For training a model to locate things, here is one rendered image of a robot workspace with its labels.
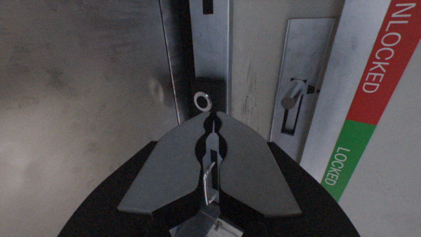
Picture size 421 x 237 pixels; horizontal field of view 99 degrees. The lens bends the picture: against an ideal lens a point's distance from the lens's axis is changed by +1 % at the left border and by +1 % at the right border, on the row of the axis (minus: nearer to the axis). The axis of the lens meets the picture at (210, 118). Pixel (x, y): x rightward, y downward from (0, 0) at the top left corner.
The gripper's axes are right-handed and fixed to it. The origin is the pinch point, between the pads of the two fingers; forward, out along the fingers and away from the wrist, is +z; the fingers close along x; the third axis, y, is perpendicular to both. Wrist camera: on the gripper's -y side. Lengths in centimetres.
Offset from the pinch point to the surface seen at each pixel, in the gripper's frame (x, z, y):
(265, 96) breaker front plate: 6.9, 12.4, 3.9
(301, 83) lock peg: 10.3, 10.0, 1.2
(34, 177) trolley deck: -15.8, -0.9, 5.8
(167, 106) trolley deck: -7.6, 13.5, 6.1
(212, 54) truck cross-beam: -0.5, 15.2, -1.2
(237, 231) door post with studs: 4.2, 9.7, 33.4
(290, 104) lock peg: 7.7, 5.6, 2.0
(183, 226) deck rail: -7.3, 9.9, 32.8
